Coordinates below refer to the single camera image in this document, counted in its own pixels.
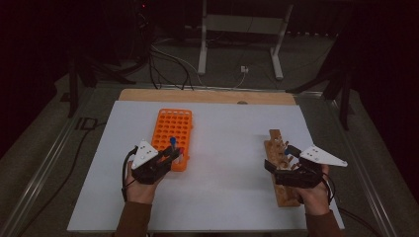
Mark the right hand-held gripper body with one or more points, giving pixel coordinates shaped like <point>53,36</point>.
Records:
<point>296,177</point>

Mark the grey metal stand frame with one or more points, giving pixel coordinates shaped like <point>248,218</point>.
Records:
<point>243,23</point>

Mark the white plug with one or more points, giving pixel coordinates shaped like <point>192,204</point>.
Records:
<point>244,69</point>

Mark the blue capped test tube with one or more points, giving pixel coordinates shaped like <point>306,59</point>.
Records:
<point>172,141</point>
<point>288,152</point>

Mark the orange plastic test tube rack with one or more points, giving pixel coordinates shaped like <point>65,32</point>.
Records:
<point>171,126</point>

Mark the aluminium frame rail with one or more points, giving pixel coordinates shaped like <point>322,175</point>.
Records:
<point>42,168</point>
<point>362,174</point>

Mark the white table mat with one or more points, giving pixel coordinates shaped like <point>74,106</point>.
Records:
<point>224,148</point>

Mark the person's right hand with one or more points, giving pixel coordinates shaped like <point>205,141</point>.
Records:
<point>316,197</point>

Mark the person's left hand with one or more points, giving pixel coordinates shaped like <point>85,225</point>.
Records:
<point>141,192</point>

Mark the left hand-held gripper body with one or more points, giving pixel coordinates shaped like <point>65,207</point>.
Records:
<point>145,154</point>

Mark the wooden test tube rack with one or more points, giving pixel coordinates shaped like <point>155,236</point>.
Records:
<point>286,197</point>

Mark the black tripod stand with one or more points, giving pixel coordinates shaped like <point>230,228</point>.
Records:
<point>344,98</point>

